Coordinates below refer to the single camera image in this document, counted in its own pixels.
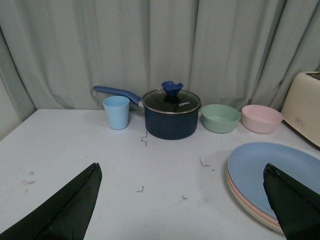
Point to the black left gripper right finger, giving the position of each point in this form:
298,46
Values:
296,207

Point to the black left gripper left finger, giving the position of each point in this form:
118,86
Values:
65,215

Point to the pink plate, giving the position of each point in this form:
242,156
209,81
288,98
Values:
231,186

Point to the blue plate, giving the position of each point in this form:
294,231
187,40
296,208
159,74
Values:
247,162

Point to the beige plate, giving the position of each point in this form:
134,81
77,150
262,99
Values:
260,220

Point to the pink bowl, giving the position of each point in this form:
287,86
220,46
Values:
261,119

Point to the cream toaster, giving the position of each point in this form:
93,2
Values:
301,108

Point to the light blue cup left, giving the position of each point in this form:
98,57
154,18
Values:
117,111

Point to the green bowl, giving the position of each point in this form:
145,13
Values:
220,119

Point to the dark blue saucepan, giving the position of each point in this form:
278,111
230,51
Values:
163,126

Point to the glass pot lid blue knob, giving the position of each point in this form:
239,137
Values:
171,99

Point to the grey curtain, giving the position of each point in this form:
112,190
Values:
231,52

